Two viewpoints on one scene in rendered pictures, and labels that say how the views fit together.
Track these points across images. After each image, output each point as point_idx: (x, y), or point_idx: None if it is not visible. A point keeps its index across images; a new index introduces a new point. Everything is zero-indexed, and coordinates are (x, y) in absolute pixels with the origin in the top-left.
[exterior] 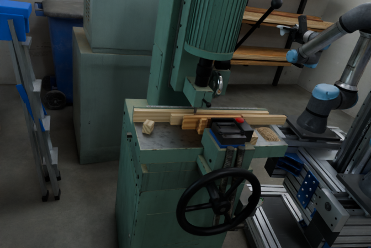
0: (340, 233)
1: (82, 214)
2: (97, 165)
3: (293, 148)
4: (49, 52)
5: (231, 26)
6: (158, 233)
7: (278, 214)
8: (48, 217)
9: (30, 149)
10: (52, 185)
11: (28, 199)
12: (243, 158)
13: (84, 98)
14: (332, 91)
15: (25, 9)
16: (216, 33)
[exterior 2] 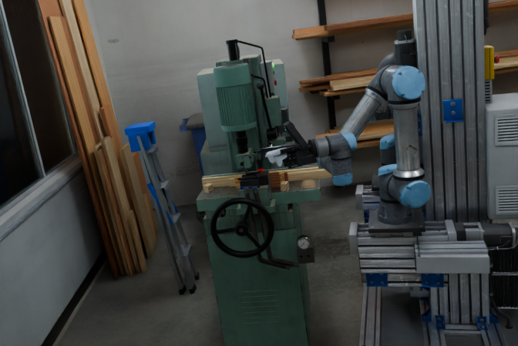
0: (360, 255)
1: (210, 303)
2: None
3: (376, 205)
4: None
5: (238, 106)
6: (232, 278)
7: (401, 290)
8: (182, 304)
9: (178, 258)
10: (186, 277)
11: (169, 293)
12: (257, 195)
13: None
14: (390, 139)
15: (147, 126)
16: (230, 114)
